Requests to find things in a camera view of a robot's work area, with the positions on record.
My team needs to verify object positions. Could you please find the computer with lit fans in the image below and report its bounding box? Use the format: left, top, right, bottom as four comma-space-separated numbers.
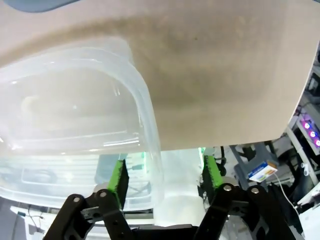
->
294, 109, 320, 156

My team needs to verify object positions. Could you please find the thin white cable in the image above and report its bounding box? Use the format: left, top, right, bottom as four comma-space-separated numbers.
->
273, 173, 300, 210

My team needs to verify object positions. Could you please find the grey plastic stool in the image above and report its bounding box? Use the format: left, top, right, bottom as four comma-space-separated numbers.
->
233, 141, 279, 181

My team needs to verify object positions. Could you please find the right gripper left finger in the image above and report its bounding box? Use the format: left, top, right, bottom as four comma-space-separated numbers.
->
43, 159, 133, 240

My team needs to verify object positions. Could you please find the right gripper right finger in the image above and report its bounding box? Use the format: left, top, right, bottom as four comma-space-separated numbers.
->
193, 154, 305, 240

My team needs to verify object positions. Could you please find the small blue white carton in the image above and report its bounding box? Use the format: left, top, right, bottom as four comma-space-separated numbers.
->
248, 161, 279, 184

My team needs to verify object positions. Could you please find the clear plastic bin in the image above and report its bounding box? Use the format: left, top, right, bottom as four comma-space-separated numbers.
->
0, 36, 166, 209

